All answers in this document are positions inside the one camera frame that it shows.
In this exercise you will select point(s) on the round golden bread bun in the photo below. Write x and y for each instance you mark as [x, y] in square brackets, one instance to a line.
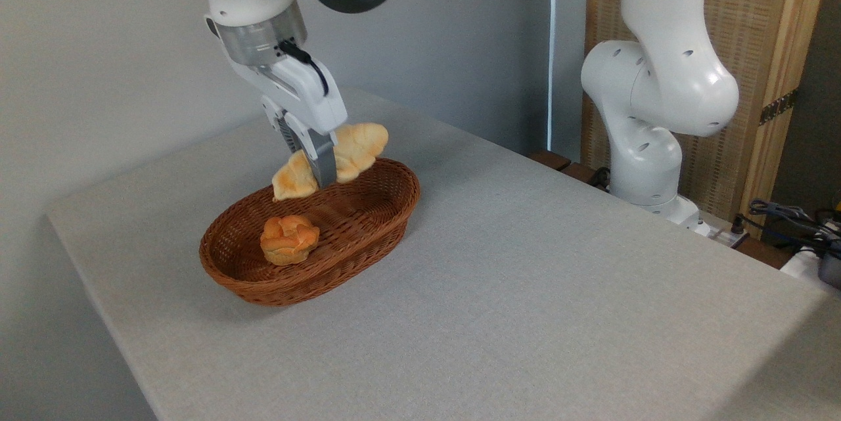
[289, 240]

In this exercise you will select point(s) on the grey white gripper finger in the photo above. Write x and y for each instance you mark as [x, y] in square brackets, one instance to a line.
[279, 120]
[323, 158]

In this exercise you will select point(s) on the dark metal screen hinge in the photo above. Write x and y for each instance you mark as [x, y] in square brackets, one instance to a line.
[778, 107]

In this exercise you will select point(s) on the brown woven wicker basket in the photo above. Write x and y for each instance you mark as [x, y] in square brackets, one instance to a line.
[368, 237]

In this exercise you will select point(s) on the grey device box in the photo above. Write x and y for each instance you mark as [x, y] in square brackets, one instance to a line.
[831, 266]

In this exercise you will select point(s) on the grey tablecloth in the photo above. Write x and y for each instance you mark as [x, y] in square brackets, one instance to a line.
[558, 289]

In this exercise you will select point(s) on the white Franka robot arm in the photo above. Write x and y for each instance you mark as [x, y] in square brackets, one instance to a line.
[663, 79]

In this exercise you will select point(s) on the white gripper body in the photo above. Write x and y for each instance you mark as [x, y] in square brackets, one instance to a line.
[309, 96]

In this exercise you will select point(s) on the black power plug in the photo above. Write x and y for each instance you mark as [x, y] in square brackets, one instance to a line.
[738, 225]

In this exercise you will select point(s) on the long braided bread loaf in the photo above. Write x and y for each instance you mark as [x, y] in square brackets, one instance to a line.
[361, 145]

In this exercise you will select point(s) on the white vertical wall strip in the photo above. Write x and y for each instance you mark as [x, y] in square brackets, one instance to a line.
[552, 46]

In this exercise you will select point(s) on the white plastic block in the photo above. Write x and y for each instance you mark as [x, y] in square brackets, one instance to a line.
[801, 266]

